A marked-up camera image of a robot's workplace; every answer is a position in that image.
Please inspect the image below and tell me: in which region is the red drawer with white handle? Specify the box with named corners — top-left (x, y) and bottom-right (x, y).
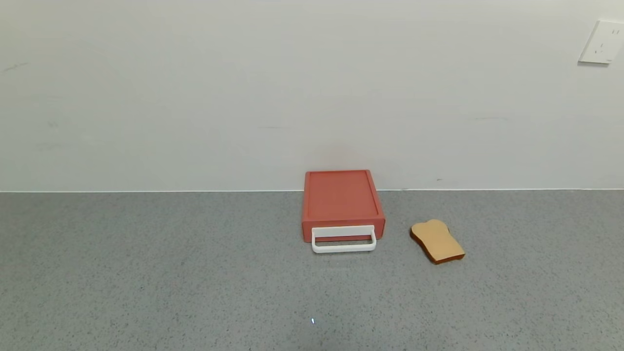
top-left (302, 218), bottom-right (386, 254)

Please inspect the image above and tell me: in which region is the red drawer case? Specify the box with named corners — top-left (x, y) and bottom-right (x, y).
top-left (301, 170), bottom-right (386, 226)

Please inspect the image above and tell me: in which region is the toy toast slice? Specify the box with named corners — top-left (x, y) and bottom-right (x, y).
top-left (410, 219), bottom-right (466, 265)

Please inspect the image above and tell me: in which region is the white wall socket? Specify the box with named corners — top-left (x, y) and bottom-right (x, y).
top-left (578, 19), bottom-right (624, 65)

